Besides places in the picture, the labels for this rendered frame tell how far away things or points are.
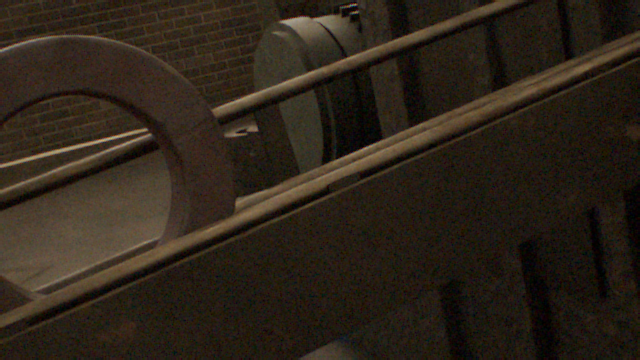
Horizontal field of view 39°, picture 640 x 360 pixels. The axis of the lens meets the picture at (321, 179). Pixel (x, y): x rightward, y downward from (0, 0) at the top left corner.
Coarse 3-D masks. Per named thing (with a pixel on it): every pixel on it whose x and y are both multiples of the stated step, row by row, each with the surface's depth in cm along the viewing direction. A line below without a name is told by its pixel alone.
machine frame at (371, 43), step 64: (384, 0) 129; (448, 0) 118; (576, 0) 94; (384, 64) 134; (448, 64) 122; (384, 128) 145; (512, 256) 117; (576, 256) 109; (448, 320) 139; (512, 320) 127; (576, 320) 114
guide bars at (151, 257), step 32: (608, 64) 63; (512, 96) 60; (544, 96) 61; (448, 128) 58; (384, 160) 56; (288, 192) 54; (320, 192) 54; (224, 224) 52; (256, 224) 53; (160, 256) 51; (64, 288) 49; (96, 288) 49; (0, 320) 47; (32, 320) 48
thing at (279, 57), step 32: (288, 32) 192; (320, 32) 189; (352, 32) 192; (256, 64) 208; (288, 64) 191; (320, 64) 184; (320, 96) 184; (352, 96) 185; (288, 128) 201; (320, 128) 186; (352, 128) 186; (320, 160) 190; (384, 320) 172; (416, 320) 161; (384, 352) 176; (416, 352) 163
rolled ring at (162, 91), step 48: (48, 48) 49; (96, 48) 50; (0, 96) 48; (48, 96) 49; (96, 96) 51; (144, 96) 51; (192, 96) 53; (192, 144) 53; (192, 192) 53; (0, 288) 49
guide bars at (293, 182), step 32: (512, 0) 69; (416, 32) 66; (448, 32) 67; (512, 32) 70; (352, 64) 64; (512, 64) 70; (576, 64) 70; (256, 96) 61; (288, 96) 62; (416, 128) 64; (96, 160) 57; (128, 160) 58; (288, 160) 63; (352, 160) 62; (0, 192) 55; (32, 192) 55; (128, 256) 56
